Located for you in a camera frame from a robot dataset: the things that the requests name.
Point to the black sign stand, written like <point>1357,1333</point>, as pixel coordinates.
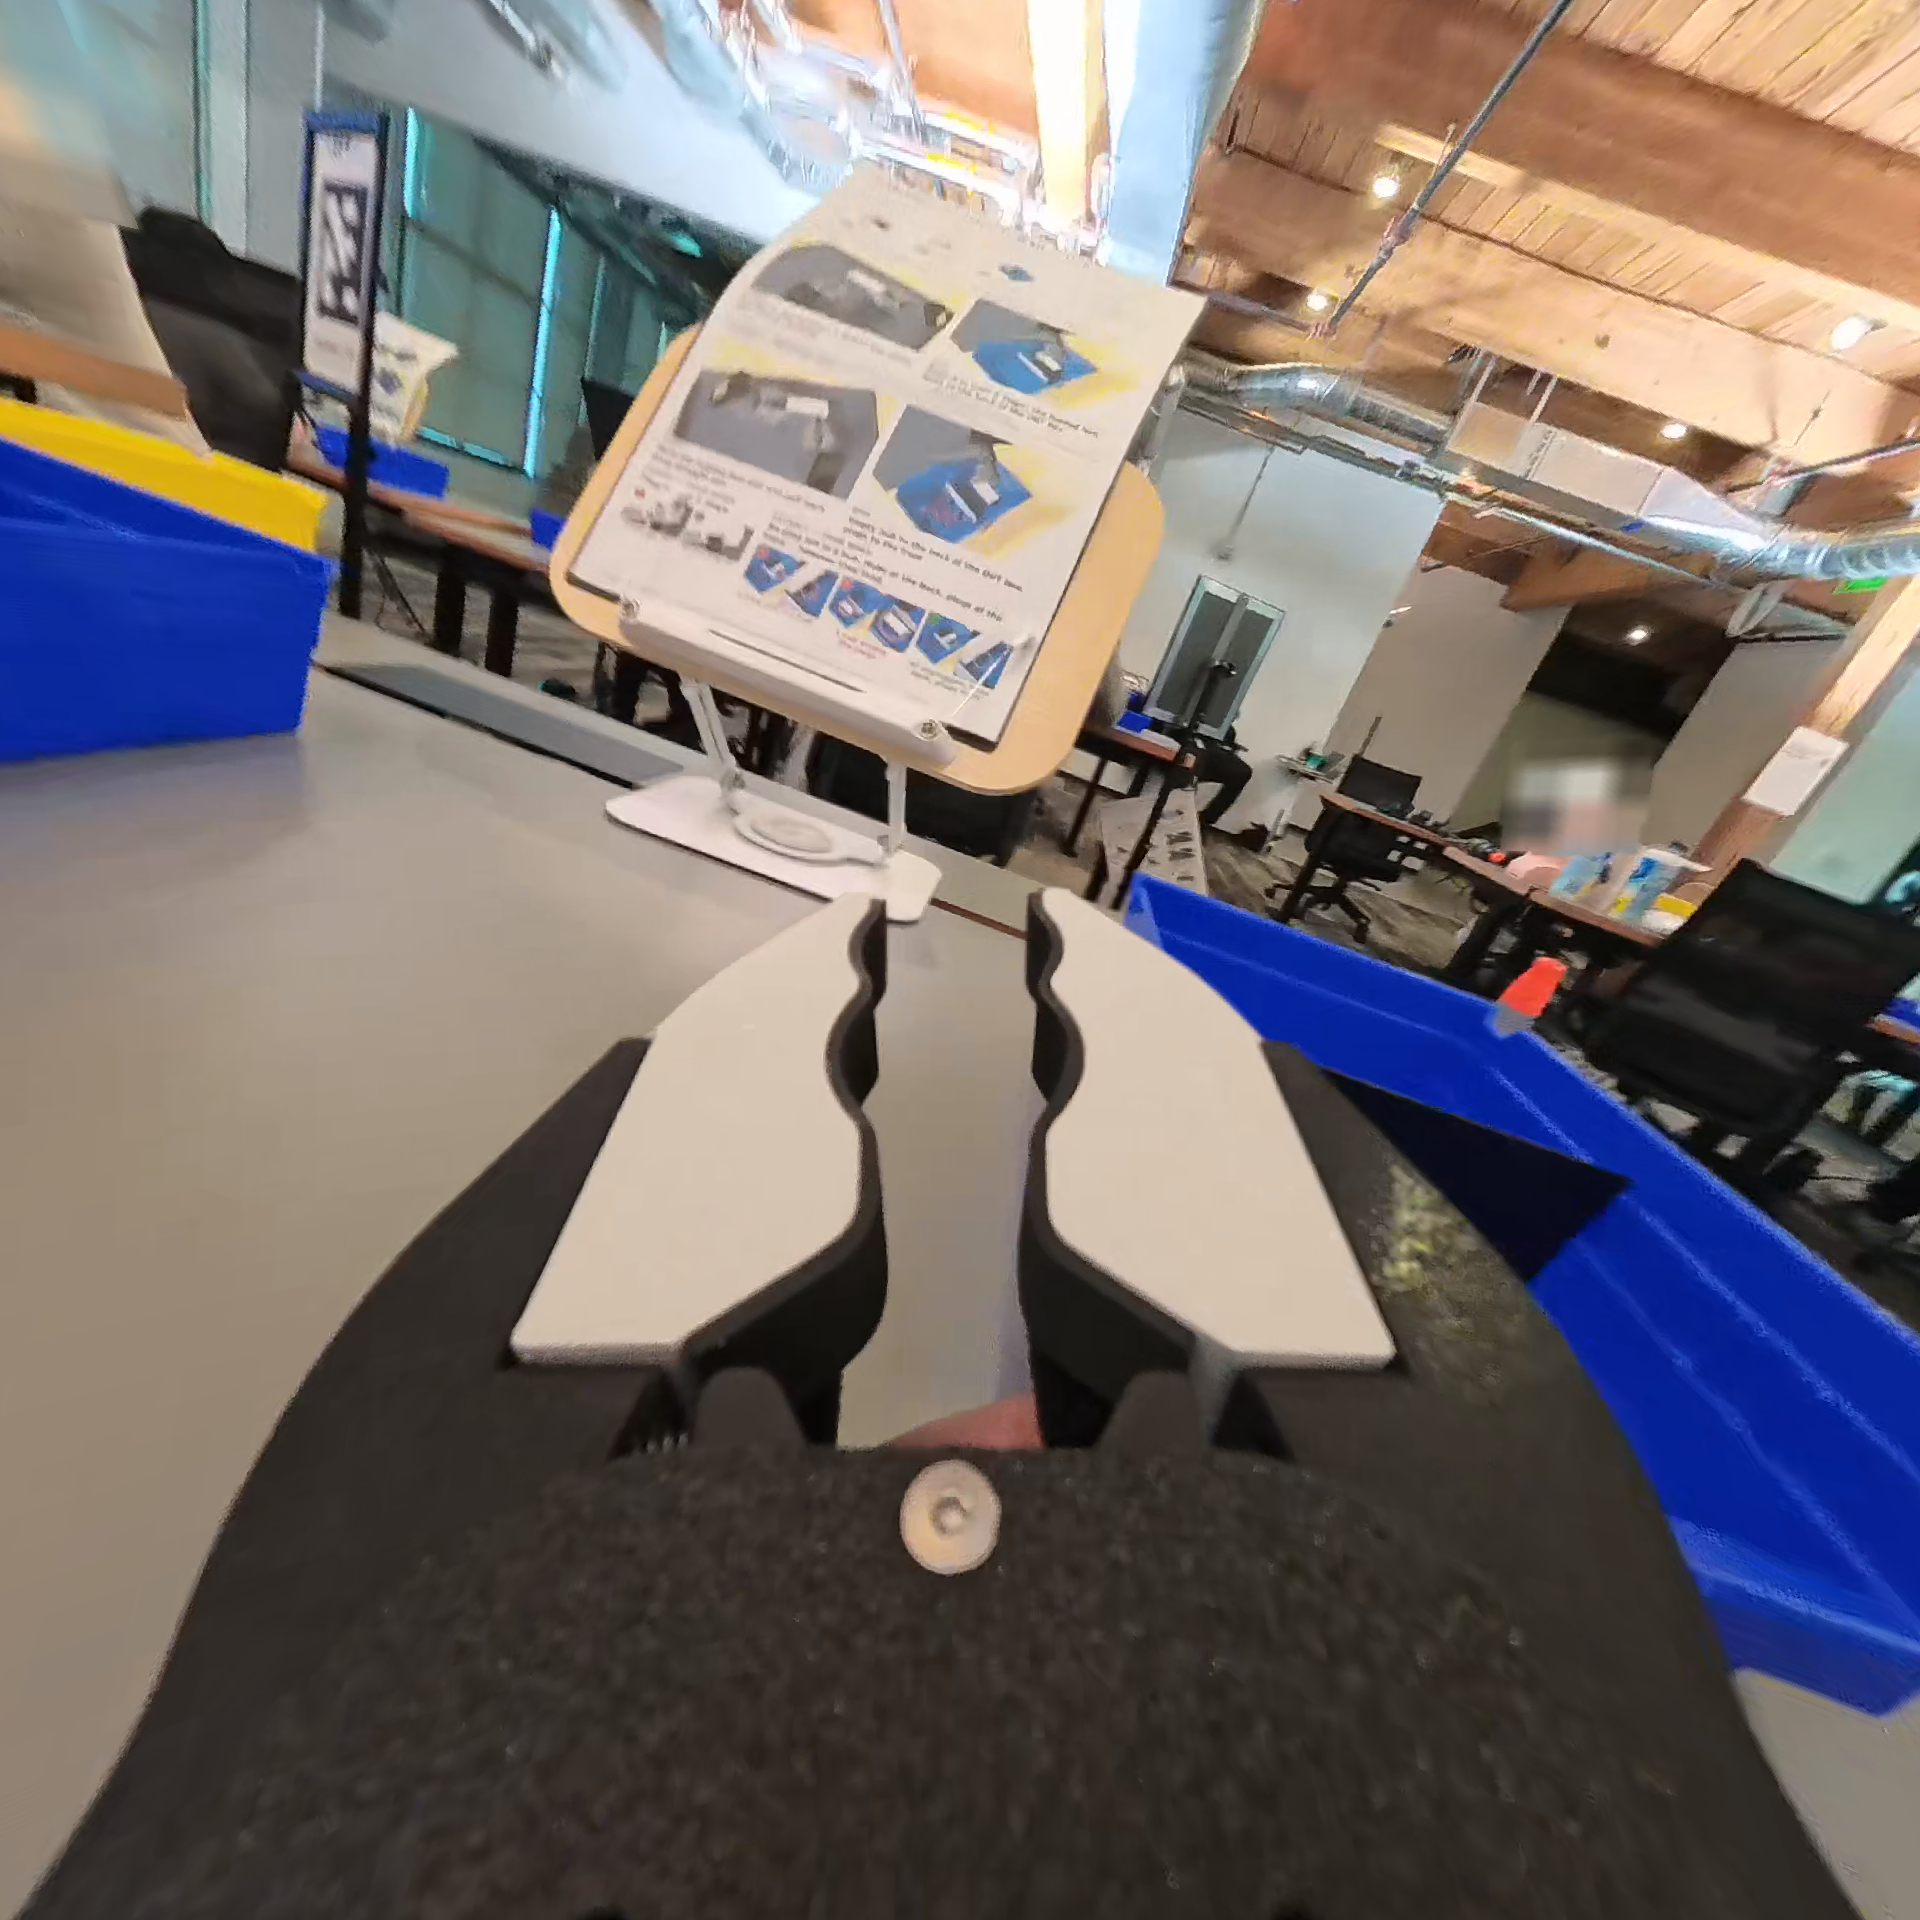
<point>353,300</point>

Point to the black desk panel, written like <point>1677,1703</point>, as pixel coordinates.
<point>494,720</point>

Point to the black office chair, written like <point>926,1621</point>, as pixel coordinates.
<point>1755,1021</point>
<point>224,331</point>

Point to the wooden office desk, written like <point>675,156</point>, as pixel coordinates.
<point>1575,902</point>

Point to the blue white supply boxes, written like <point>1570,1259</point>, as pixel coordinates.
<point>1629,879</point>

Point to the yellow plastic bin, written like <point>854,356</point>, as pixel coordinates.
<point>194,474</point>

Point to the printed instruction sheet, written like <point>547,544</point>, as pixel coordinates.
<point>901,452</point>

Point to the silver air duct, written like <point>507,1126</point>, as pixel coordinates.
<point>1575,494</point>

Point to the small blue plastic bin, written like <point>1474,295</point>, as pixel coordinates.
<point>383,458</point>

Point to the orange cone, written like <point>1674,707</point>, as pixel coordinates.
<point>1530,991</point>

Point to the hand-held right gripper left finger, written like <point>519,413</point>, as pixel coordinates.
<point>705,1184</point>

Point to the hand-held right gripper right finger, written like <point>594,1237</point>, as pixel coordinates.
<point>1201,1184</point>

